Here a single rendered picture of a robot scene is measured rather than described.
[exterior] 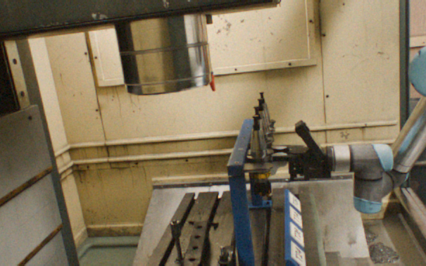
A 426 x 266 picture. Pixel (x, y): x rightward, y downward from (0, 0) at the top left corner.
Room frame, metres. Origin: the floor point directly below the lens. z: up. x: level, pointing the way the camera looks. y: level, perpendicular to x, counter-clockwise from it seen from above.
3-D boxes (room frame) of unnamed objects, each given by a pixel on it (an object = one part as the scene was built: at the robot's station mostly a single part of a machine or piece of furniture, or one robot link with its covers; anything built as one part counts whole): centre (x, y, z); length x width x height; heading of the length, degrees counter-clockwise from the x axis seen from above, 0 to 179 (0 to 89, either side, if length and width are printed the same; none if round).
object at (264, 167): (0.95, -0.10, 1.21); 0.07 x 0.05 x 0.01; 79
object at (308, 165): (1.09, -0.25, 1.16); 0.12 x 0.08 x 0.09; 79
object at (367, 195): (1.08, -0.42, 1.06); 0.11 x 0.08 x 0.11; 130
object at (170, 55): (0.76, 0.07, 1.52); 0.16 x 0.16 x 0.12
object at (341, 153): (1.08, -0.33, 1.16); 0.08 x 0.05 x 0.08; 169
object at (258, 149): (1.01, -0.11, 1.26); 0.04 x 0.04 x 0.07
